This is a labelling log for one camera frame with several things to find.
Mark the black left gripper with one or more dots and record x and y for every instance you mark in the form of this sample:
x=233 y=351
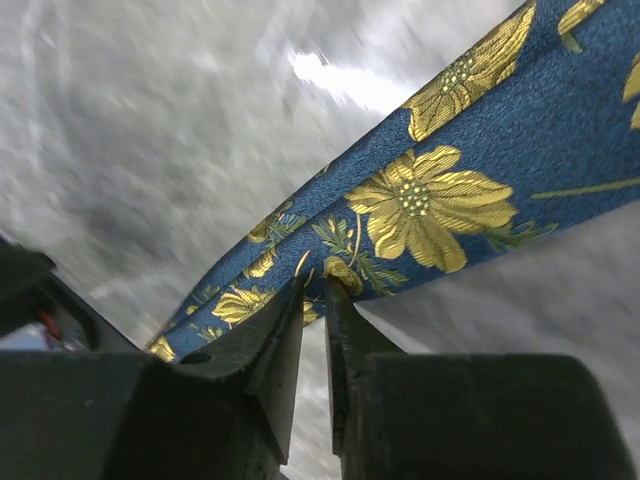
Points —
x=32 y=295

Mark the blue floral yellow tie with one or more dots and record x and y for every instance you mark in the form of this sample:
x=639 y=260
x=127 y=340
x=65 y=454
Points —
x=533 y=130

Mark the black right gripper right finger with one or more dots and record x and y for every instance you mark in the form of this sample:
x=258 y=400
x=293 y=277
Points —
x=397 y=415

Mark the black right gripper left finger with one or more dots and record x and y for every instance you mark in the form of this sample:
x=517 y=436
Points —
x=223 y=412

